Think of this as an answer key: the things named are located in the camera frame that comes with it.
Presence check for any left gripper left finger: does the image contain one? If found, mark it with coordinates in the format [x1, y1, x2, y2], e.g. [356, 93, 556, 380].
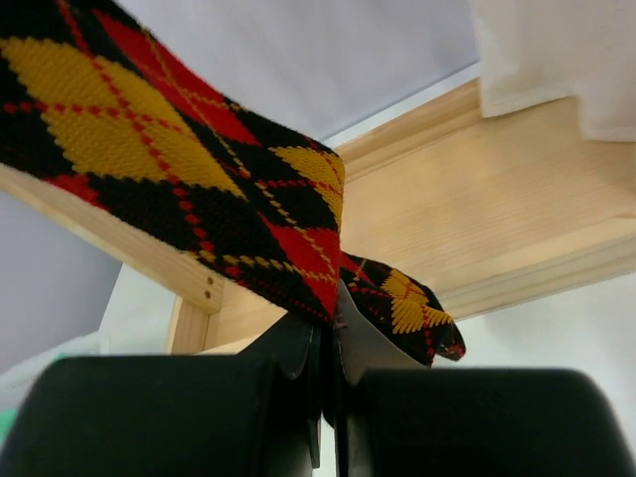
[1, 314, 321, 476]

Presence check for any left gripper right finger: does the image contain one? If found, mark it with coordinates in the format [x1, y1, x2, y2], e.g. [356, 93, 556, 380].
[333, 286, 635, 476]

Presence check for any red black argyle sock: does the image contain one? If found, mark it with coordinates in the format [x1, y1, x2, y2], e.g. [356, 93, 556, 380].
[1, 1, 466, 365]

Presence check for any wooden clothes rack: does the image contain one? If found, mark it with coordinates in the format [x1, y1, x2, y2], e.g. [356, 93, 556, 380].
[1, 81, 635, 353]

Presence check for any white cloth bag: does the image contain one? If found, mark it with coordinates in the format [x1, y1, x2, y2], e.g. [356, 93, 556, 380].
[470, 1, 635, 142]

